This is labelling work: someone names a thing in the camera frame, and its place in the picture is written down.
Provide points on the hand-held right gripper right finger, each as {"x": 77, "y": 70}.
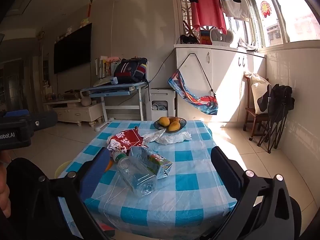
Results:
{"x": 225, "y": 172}

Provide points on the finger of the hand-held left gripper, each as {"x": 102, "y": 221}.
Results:
{"x": 17, "y": 113}
{"x": 43, "y": 121}

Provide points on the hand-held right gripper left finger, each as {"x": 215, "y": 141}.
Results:
{"x": 96, "y": 170}

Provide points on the yellow plastic basin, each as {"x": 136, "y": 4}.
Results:
{"x": 61, "y": 170}

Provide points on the clear plastic bottle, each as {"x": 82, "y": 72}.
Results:
{"x": 137, "y": 175}

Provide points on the red snack bag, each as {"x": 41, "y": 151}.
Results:
{"x": 125, "y": 140}

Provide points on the white tissue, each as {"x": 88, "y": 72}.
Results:
{"x": 175, "y": 138}
{"x": 155, "y": 135}

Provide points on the blue white juice carton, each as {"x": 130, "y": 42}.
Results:
{"x": 162, "y": 166}

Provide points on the person's left hand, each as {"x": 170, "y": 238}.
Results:
{"x": 4, "y": 200}

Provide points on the cream television cabinet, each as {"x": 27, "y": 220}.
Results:
{"x": 75, "y": 112}

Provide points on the brown cardboard box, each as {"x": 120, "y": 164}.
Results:
{"x": 72, "y": 95}

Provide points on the blue checked tablecloth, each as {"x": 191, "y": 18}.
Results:
{"x": 190, "y": 192}

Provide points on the pink kettlebell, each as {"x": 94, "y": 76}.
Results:
{"x": 85, "y": 101}

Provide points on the dark wooden chair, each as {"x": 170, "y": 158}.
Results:
{"x": 250, "y": 115}

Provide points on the dark fruit bowl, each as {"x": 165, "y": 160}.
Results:
{"x": 182, "y": 123}

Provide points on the orange brown mango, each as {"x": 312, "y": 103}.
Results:
{"x": 176, "y": 120}

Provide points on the light blue study desk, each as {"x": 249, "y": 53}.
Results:
{"x": 112, "y": 90}

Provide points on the row of books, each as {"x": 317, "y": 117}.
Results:
{"x": 101, "y": 67}

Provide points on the yellow mango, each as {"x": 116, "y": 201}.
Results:
{"x": 163, "y": 120}

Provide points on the red gold hanging ornament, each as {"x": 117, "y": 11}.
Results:
{"x": 41, "y": 35}

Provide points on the light blue plastic holder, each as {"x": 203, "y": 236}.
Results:
{"x": 114, "y": 80}

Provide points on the small plush toy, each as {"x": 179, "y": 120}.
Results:
{"x": 59, "y": 39}

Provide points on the white cloth sack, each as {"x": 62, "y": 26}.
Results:
{"x": 257, "y": 92}

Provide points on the pink plush toy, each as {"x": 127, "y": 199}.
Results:
{"x": 112, "y": 59}

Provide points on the white storage cabinet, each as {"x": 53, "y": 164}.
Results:
{"x": 225, "y": 80}

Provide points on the black folding chair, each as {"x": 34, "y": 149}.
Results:
{"x": 280, "y": 97}

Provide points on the white plush toy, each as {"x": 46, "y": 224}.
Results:
{"x": 68, "y": 31}

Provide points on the white air purifier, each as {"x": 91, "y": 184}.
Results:
{"x": 160, "y": 95}

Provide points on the navy red backpack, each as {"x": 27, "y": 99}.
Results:
{"x": 130, "y": 71}

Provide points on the yellow plush toy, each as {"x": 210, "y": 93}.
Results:
{"x": 84, "y": 23}

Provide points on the red hanging knot ornament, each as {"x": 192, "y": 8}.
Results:
{"x": 89, "y": 8}

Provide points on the grey shoes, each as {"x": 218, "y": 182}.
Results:
{"x": 247, "y": 47}

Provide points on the blue orange box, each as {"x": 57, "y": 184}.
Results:
{"x": 205, "y": 38}

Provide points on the black shoes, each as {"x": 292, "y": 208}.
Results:
{"x": 188, "y": 40}

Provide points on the white hanging garment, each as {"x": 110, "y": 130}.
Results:
{"x": 235, "y": 8}

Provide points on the red window decoration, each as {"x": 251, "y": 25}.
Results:
{"x": 265, "y": 7}

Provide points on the white framed window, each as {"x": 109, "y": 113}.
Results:
{"x": 300, "y": 17}

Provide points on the black wall television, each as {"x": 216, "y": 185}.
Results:
{"x": 72, "y": 50}

